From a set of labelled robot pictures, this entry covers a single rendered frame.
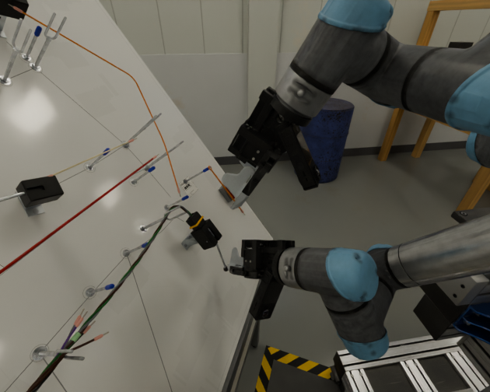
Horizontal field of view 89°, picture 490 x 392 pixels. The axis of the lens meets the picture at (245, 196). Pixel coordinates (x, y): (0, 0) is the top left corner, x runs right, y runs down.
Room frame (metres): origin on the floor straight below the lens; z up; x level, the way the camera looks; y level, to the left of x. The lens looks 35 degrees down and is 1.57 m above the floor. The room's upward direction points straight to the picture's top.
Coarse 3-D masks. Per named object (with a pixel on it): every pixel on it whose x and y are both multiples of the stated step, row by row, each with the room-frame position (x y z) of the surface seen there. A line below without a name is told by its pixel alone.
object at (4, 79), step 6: (18, 24) 0.45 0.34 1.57; (18, 30) 0.45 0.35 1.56; (30, 30) 0.45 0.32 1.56; (12, 42) 0.46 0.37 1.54; (24, 42) 0.45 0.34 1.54; (18, 48) 0.46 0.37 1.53; (24, 48) 0.46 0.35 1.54; (12, 54) 0.46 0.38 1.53; (12, 60) 0.47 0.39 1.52; (6, 72) 0.47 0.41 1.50; (0, 78) 0.48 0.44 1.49; (6, 78) 0.48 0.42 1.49; (6, 84) 0.48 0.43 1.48
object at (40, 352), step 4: (36, 348) 0.17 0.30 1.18; (40, 348) 0.17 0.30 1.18; (44, 348) 0.17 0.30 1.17; (36, 352) 0.16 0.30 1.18; (40, 352) 0.16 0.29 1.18; (44, 352) 0.16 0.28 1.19; (48, 352) 0.15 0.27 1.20; (52, 352) 0.15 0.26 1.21; (56, 352) 0.14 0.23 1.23; (60, 352) 0.14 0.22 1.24; (64, 352) 0.13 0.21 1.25; (68, 352) 0.13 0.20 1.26; (32, 356) 0.16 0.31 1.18; (36, 356) 0.16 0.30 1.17; (40, 356) 0.16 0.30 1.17; (44, 356) 0.16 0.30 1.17; (68, 356) 0.14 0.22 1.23; (72, 356) 0.14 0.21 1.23; (76, 356) 0.13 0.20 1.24; (80, 356) 0.13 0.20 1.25
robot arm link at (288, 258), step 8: (288, 248) 0.33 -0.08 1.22; (296, 248) 0.32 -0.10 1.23; (288, 256) 0.30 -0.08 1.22; (296, 256) 0.33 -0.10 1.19; (280, 264) 0.30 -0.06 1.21; (288, 264) 0.29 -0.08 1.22; (280, 272) 0.29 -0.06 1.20; (288, 272) 0.28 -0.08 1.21; (288, 280) 0.27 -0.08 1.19; (296, 288) 0.27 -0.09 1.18
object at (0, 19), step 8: (0, 0) 0.52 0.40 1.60; (8, 0) 0.53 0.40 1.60; (16, 0) 0.54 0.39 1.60; (24, 0) 0.55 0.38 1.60; (0, 8) 0.53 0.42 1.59; (8, 8) 0.53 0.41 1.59; (24, 8) 0.55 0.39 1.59; (0, 16) 0.55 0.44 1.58; (8, 16) 0.54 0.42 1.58; (16, 16) 0.55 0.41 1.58; (24, 16) 0.56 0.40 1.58; (0, 24) 0.55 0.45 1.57; (0, 32) 0.56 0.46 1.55
